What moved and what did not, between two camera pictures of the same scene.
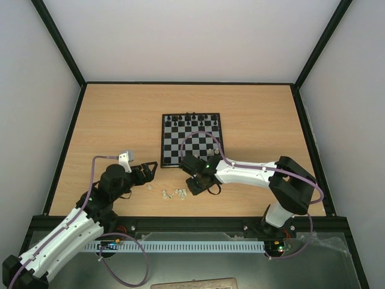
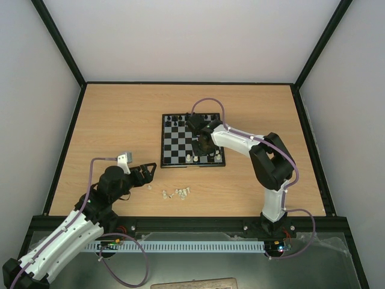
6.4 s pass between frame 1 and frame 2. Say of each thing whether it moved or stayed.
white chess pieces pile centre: stayed
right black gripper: moved
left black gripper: stayed
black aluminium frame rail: stayed
